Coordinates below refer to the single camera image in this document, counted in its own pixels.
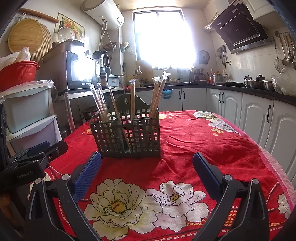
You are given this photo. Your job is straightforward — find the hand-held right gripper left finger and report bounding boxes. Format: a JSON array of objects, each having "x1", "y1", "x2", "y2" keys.
[{"x1": 24, "y1": 152, "x2": 102, "y2": 241}]

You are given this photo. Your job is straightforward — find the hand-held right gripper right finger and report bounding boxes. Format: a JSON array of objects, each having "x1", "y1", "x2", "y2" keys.
[{"x1": 193, "y1": 152, "x2": 270, "y2": 241}]

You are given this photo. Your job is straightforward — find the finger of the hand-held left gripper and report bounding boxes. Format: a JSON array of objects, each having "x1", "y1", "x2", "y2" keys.
[
  {"x1": 43, "y1": 140, "x2": 68, "y2": 163},
  {"x1": 10, "y1": 142, "x2": 51, "y2": 163}
]

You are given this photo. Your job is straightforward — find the grey lattice utensil basket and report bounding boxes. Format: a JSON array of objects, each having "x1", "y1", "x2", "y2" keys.
[{"x1": 90, "y1": 94, "x2": 162, "y2": 160}]

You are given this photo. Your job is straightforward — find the set of wooden chopsticks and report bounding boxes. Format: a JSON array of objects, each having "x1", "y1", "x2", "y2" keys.
[{"x1": 87, "y1": 71, "x2": 171, "y2": 153}]

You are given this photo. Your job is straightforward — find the row of hanging kitchen utensils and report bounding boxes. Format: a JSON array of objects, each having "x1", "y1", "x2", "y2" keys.
[{"x1": 273, "y1": 31, "x2": 296, "y2": 70}]

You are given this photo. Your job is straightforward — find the grey storage drawer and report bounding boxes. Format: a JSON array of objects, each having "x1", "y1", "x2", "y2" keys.
[{"x1": 7, "y1": 115, "x2": 58, "y2": 153}]

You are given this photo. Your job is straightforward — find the red floral tablecloth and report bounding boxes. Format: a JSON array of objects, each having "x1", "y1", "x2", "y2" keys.
[{"x1": 29, "y1": 110, "x2": 294, "y2": 241}]

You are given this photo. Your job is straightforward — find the stacked plastic storage drawers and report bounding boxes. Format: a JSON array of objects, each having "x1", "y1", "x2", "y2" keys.
[{"x1": 0, "y1": 81, "x2": 55, "y2": 133}]

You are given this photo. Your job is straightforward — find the steel stockpot with lid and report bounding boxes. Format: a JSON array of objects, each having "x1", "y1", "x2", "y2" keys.
[{"x1": 82, "y1": 108, "x2": 100, "y2": 121}]

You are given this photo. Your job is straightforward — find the metal shelf table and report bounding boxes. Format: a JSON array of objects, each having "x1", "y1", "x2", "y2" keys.
[{"x1": 55, "y1": 86, "x2": 125, "y2": 132}]

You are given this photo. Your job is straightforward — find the pink blanket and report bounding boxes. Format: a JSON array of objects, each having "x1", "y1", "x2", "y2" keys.
[{"x1": 259, "y1": 146, "x2": 296, "y2": 209}]

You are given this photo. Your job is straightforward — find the red plastic colander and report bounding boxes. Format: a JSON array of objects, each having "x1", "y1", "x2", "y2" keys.
[{"x1": 0, "y1": 61, "x2": 40, "y2": 92}]

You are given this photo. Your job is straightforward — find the white lower kitchen cabinets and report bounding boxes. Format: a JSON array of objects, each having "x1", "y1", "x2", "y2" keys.
[{"x1": 125, "y1": 87, "x2": 296, "y2": 183}]

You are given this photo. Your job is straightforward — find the silver microwave oven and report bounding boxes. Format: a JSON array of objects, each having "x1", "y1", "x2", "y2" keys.
[{"x1": 37, "y1": 42, "x2": 97, "y2": 91}]

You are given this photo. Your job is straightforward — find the small grey appliance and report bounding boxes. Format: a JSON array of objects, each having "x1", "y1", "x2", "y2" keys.
[{"x1": 107, "y1": 75, "x2": 121, "y2": 87}]

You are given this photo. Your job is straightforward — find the black blender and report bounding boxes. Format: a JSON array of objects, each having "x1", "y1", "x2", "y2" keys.
[{"x1": 92, "y1": 50, "x2": 111, "y2": 87}]

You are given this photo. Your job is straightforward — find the white plastic bag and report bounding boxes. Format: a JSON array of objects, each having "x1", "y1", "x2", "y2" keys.
[{"x1": 0, "y1": 46, "x2": 30, "y2": 64}]

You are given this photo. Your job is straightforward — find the black kitchen countertop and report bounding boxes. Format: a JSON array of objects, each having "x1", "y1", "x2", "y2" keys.
[{"x1": 124, "y1": 83, "x2": 296, "y2": 103}]

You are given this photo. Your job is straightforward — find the cluster of condiment bottles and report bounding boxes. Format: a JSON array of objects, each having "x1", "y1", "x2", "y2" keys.
[{"x1": 205, "y1": 68, "x2": 214, "y2": 85}]

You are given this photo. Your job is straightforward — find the stainless steel box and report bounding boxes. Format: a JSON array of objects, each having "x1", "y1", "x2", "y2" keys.
[{"x1": 43, "y1": 40, "x2": 85, "y2": 61}]

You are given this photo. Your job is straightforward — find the silver pot with lid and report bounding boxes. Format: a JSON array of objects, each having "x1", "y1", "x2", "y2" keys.
[{"x1": 211, "y1": 74, "x2": 227, "y2": 85}]

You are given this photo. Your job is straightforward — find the bamboo mat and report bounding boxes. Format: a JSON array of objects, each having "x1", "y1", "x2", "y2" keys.
[{"x1": 30, "y1": 23, "x2": 52, "y2": 62}]

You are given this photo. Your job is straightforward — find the steel cooking pots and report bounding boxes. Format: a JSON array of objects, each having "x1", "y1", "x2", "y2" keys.
[{"x1": 248, "y1": 75, "x2": 275, "y2": 91}]

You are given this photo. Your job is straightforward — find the round bamboo tray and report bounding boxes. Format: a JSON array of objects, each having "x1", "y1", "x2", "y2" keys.
[{"x1": 8, "y1": 19, "x2": 43, "y2": 55}]

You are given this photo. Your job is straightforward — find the white round plastic lid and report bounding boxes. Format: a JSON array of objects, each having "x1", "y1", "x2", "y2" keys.
[{"x1": 58, "y1": 26, "x2": 76, "y2": 42}]

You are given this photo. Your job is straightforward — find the wooden cutting board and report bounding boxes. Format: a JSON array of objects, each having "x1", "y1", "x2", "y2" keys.
[{"x1": 135, "y1": 60, "x2": 153, "y2": 87}]

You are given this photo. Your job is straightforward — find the clear plastic bag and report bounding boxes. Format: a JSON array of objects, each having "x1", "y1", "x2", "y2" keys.
[{"x1": 271, "y1": 68, "x2": 296, "y2": 96}]

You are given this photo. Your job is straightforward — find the small hanging utensil rack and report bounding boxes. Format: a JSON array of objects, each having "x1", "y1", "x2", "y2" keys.
[{"x1": 216, "y1": 45, "x2": 227, "y2": 65}]

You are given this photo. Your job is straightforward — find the wooden rolling pin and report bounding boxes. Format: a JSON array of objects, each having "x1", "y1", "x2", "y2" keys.
[{"x1": 20, "y1": 8, "x2": 60, "y2": 24}]

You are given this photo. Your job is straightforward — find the white water heater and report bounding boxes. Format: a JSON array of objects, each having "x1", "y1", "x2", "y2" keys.
[{"x1": 81, "y1": 0, "x2": 125, "y2": 29}]

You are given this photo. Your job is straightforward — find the kitchen window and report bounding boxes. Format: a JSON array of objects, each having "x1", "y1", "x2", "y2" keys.
[{"x1": 133, "y1": 10, "x2": 197, "y2": 69}]

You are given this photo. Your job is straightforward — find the black range hood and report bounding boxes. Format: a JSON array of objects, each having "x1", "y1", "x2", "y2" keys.
[{"x1": 210, "y1": 0, "x2": 272, "y2": 54}]

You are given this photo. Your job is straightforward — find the white upper kitchen cabinet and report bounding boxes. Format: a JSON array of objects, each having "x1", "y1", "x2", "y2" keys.
[{"x1": 243, "y1": 0, "x2": 273, "y2": 20}]

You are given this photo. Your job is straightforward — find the round grey wall disc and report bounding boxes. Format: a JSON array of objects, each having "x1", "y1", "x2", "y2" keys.
[{"x1": 196, "y1": 50, "x2": 210, "y2": 64}]

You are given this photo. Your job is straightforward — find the fruit wall poster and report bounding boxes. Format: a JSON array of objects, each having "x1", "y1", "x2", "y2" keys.
[{"x1": 54, "y1": 13, "x2": 85, "y2": 40}]

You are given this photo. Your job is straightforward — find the silver flexible exhaust duct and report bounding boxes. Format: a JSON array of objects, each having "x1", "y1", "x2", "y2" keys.
[{"x1": 203, "y1": 11, "x2": 220, "y2": 32}]

